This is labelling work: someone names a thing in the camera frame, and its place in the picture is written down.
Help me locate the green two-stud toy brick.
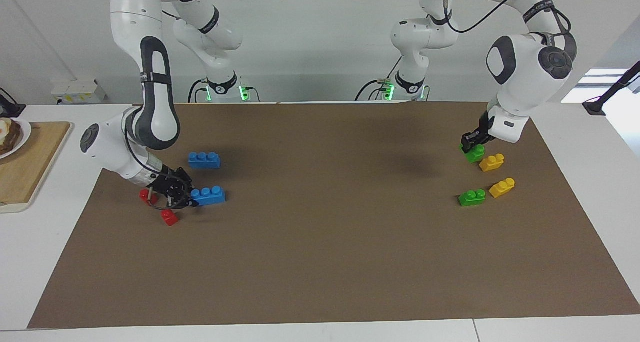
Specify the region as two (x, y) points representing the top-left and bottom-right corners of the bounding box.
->
(458, 189), (487, 207)
(460, 144), (487, 163)

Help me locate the blue three-stud toy brick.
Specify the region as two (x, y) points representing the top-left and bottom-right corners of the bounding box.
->
(191, 185), (226, 206)
(188, 152), (222, 169)

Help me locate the yellow two-stud toy brick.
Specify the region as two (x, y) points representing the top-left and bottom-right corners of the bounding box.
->
(489, 177), (516, 198)
(479, 153), (505, 172)

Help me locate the white power strip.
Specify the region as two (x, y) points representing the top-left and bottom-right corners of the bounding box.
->
(51, 78), (107, 104)

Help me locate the black clamp stand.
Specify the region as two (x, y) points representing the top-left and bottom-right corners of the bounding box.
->
(582, 61), (640, 116)

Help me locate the wooden cutting board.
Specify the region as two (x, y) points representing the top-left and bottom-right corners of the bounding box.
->
(0, 121), (73, 213)

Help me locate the brown table mat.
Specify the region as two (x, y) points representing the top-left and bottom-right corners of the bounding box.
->
(27, 101), (640, 329)

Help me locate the white plate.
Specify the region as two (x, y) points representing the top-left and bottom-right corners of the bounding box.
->
(0, 118), (32, 160)

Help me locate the toast with egg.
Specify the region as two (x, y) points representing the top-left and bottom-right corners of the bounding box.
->
(0, 119), (22, 156)

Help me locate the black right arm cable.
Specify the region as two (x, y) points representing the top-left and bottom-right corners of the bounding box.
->
(122, 127), (194, 211)

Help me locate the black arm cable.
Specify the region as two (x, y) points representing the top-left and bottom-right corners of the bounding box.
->
(442, 0), (575, 34)
(122, 127), (194, 211)

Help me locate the black right base cable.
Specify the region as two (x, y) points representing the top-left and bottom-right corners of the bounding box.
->
(188, 78), (261, 103)

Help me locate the black base cable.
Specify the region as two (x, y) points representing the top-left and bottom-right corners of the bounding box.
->
(355, 56), (404, 101)
(188, 78), (261, 103)

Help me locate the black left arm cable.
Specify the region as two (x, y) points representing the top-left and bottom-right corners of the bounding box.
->
(442, 0), (575, 34)

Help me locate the black left base cable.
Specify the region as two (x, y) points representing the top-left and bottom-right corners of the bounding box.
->
(355, 56), (404, 101)

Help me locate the black device with cable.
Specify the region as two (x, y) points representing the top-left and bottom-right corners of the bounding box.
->
(0, 88), (27, 118)

